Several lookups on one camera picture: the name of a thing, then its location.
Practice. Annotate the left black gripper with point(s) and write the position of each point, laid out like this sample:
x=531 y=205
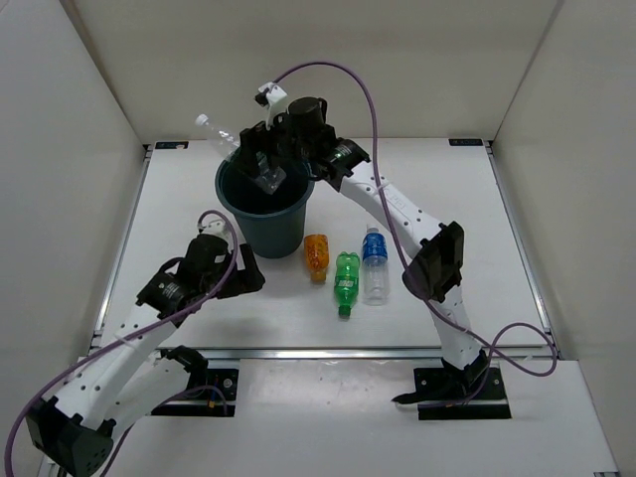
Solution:
x=248 y=279

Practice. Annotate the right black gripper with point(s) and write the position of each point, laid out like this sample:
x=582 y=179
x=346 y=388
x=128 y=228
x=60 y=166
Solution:
x=259 y=138

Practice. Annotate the green label water bottle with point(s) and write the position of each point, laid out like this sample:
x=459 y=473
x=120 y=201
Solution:
x=226 y=144

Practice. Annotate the blue label water bottle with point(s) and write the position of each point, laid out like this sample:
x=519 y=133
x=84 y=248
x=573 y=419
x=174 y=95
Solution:
x=375 y=267

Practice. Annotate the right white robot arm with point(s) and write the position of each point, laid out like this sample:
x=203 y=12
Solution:
x=433 y=273

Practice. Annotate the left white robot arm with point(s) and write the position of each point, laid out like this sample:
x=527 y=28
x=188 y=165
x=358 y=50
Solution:
x=78 y=425

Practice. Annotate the dark green plastic bin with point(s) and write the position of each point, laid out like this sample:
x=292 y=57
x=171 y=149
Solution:
x=273 y=225

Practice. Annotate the orange juice bottle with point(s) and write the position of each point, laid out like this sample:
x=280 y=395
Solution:
x=316 y=253

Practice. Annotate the green soda bottle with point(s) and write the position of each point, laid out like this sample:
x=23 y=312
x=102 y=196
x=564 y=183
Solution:
x=346 y=282

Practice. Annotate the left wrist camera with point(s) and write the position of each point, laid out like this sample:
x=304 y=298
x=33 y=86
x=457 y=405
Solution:
x=214 y=228

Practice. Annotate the aluminium table front rail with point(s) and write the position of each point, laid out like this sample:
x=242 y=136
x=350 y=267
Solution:
x=327 y=354

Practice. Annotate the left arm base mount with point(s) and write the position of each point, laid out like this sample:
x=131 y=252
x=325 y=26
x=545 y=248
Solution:
x=213 y=393

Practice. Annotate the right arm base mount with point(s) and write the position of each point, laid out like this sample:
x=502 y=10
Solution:
x=438 y=397

